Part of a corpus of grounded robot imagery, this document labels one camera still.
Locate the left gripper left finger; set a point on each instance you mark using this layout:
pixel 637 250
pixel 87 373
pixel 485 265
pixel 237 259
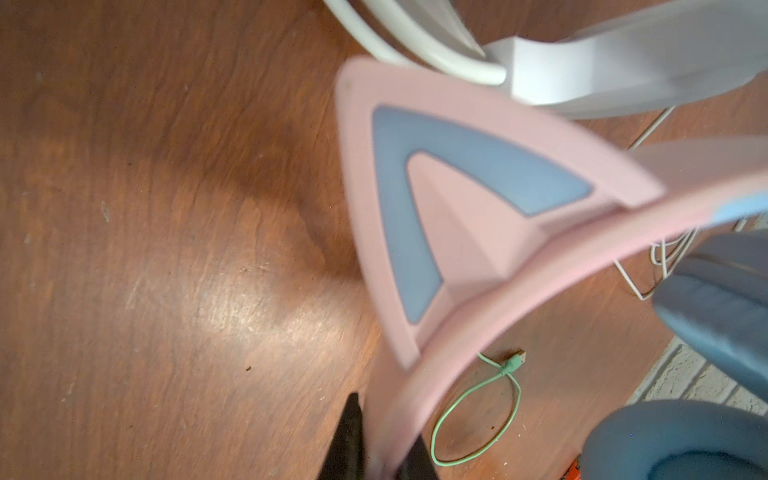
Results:
pixel 345 459

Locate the pink blue cat-ear headphones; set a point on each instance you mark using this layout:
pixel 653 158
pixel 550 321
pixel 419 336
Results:
pixel 469 210

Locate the red pipe wrench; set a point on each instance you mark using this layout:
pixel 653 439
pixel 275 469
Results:
pixel 573 472

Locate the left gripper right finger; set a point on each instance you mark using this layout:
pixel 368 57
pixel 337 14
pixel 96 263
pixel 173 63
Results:
pixel 418 464

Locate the white headphones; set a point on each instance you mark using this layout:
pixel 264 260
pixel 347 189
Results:
pixel 672 54

